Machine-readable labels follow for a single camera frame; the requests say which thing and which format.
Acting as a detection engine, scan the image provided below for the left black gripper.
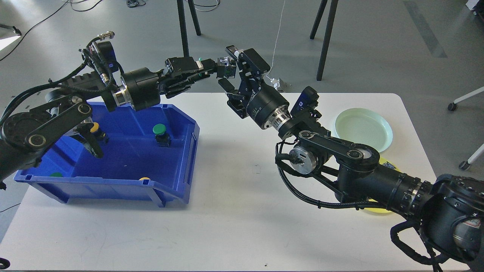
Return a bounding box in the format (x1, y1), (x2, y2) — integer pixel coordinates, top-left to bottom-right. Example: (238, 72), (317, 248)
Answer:
(113, 57), (218, 111)

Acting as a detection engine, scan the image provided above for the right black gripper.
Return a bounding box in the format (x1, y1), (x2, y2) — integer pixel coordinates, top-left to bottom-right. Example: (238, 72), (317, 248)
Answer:
(219, 45), (291, 130)

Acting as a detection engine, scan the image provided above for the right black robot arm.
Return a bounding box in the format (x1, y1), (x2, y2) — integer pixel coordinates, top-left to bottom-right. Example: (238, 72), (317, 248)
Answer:
(219, 45), (484, 272)

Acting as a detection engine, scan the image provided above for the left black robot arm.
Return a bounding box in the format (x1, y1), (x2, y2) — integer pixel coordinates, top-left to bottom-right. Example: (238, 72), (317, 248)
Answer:
(1, 31), (225, 207)

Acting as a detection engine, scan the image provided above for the yellow button far left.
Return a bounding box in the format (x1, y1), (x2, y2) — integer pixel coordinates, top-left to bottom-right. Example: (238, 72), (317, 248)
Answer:
(90, 122), (109, 145)

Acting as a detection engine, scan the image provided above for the light green plate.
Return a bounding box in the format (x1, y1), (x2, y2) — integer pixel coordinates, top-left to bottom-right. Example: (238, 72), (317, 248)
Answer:
(334, 107), (394, 153)

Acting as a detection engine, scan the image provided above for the yellow plate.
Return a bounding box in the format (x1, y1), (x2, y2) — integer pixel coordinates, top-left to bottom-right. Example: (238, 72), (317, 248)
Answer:
(364, 156), (400, 215)

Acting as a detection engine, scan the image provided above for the white power adapter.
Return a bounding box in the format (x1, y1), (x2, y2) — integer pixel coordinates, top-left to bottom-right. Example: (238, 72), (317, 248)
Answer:
(269, 78), (290, 93)

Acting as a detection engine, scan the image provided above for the black stand leg left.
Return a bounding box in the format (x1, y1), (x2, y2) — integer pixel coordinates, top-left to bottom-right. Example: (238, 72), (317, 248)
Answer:
(177, 0), (202, 57)

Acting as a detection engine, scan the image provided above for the black stand leg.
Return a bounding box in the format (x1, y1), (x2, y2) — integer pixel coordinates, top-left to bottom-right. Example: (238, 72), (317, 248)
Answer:
(177, 0), (202, 57)
(309, 0), (339, 81)

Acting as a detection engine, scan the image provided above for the blue plastic storage bin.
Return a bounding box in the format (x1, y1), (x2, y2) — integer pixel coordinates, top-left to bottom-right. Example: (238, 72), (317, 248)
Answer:
(14, 102), (200, 207)

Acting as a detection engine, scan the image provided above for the black stand leg right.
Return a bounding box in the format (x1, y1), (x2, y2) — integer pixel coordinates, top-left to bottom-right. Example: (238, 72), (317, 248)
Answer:
(309, 0), (339, 81)

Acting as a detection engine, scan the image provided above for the white power cable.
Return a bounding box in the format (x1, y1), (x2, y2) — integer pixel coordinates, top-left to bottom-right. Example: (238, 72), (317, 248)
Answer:
(265, 0), (286, 82)

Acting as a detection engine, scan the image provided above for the black floor cable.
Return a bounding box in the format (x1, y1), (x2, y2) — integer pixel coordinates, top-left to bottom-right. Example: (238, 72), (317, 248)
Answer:
(0, 0), (147, 63)

